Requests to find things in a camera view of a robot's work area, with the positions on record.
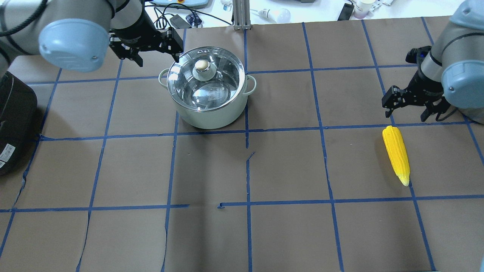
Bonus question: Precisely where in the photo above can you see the black smartphone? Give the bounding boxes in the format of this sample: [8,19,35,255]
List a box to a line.
[337,3,355,21]

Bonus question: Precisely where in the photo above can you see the black rice cooker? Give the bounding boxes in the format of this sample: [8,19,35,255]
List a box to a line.
[0,72,37,176]

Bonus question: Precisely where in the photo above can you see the glass pot lid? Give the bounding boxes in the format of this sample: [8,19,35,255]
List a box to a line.
[158,46,247,112]

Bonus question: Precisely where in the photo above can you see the white purple cup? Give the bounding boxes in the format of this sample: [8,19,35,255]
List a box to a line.
[353,0,376,19]

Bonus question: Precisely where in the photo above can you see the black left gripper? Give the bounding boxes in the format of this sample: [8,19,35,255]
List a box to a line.
[109,13,184,67]

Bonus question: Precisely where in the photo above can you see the pale green steel pot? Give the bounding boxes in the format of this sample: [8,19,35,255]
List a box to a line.
[158,46,257,130]

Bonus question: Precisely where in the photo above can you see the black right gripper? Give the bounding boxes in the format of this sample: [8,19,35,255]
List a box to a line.
[381,45,452,122]

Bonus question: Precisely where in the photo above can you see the aluminium frame post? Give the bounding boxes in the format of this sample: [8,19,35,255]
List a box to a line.
[232,0,252,31]

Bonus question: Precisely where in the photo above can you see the black power adapter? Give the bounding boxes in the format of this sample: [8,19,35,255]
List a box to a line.
[169,14,192,29]

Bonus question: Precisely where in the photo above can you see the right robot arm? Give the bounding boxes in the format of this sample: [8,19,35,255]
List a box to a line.
[382,0,484,124]

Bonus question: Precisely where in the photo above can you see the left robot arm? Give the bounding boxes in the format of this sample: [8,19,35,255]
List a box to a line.
[1,0,184,75]

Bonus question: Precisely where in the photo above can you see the yellow corn cob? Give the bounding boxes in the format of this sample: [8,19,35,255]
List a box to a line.
[382,126,410,187]

